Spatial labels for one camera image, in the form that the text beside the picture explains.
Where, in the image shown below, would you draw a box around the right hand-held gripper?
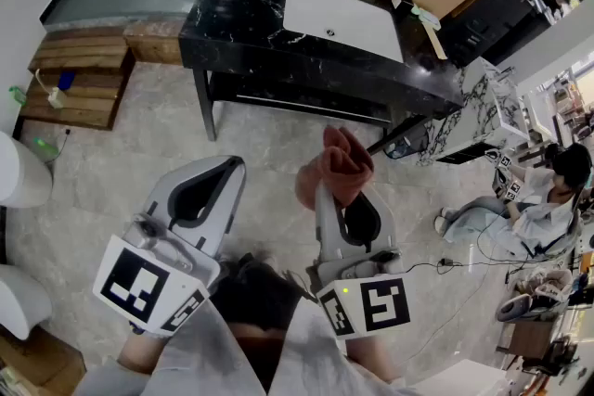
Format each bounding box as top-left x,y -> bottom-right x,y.
314,182 -> 413,341

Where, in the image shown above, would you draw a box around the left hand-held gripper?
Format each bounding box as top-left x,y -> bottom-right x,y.
91,155 -> 248,339

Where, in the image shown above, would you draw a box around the rust red cloth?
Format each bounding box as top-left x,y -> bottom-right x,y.
295,124 -> 376,211

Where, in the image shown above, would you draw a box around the black pump dispenser bottle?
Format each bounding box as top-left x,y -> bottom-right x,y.
392,0 -> 422,19

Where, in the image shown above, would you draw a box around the person's right forearm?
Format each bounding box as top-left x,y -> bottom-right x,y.
345,335 -> 401,384

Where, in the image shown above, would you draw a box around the person's left forearm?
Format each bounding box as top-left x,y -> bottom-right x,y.
115,328 -> 163,375

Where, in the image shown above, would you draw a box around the white soap dish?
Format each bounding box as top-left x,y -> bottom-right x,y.
417,8 -> 442,32

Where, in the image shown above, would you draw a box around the dark waste basket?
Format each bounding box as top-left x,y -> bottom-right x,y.
383,124 -> 431,160

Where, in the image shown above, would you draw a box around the person's black trousers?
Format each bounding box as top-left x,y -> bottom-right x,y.
211,250 -> 305,333

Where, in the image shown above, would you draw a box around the person's grey shirt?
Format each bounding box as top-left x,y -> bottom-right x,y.
71,295 -> 419,396

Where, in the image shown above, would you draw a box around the wooden block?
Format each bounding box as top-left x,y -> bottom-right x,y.
123,19 -> 187,66

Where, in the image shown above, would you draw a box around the grey handheld appliance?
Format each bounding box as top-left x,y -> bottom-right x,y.
496,268 -> 576,325

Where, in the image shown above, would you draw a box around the white power adapter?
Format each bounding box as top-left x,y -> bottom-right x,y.
34,68 -> 67,109

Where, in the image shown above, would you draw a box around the wooden step platform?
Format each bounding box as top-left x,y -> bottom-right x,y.
20,30 -> 136,132

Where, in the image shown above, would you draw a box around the black marble vanity table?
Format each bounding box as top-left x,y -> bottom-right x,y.
178,0 -> 466,157

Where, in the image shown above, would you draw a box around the brown wooden stool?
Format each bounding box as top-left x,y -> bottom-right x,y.
495,318 -> 558,362

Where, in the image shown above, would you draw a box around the pale wooden strip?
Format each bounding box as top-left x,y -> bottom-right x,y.
422,20 -> 448,61

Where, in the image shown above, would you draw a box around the white sink basin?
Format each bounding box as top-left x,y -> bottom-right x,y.
281,0 -> 405,64

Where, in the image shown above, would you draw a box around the brown cardboard carton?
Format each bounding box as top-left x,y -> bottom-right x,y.
0,324 -> 87,396

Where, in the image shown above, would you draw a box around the black cable with adapter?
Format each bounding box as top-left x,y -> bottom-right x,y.
402,257 -> 516,275

